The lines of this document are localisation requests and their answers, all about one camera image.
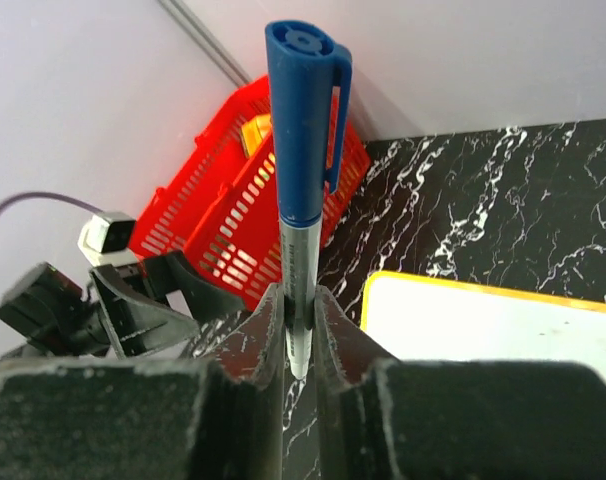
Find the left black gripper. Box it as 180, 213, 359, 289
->
89, 251, 245, 358

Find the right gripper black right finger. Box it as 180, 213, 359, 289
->
313, 287, 606, 479

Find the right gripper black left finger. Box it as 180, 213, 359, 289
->
0, 284, 285, 479

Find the white board with orange frame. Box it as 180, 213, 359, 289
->
361, 271, 606, 362

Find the white marker pen blue cap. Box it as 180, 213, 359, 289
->
265, 20, 353, 380

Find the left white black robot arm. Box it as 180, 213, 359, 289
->
0, 251, 245, 358

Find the red plastic shopping basket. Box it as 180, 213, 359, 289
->
127, 74, 373, 311

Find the orange snack packet in basket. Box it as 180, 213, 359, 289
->
241, 114, 272, 157

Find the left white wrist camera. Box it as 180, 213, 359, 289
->
77, 211, 137, 267

